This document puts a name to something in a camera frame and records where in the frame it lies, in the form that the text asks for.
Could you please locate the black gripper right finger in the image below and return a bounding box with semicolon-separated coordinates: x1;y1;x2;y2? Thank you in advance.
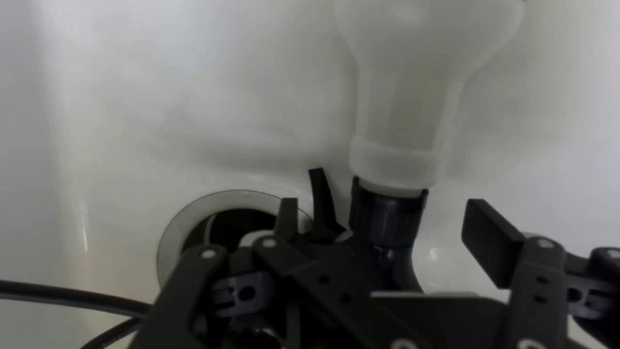
462;200;525;289

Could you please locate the black open sink drain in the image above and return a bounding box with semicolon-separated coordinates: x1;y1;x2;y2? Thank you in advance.
155;189;316;289

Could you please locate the black cable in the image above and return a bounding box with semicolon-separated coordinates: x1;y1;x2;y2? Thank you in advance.
0;278;155;349

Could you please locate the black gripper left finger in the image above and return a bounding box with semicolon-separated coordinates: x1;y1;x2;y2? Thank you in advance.
276;198;299;241

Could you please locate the white bottle green label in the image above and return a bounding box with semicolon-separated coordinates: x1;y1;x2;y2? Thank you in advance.
334;0;527;291

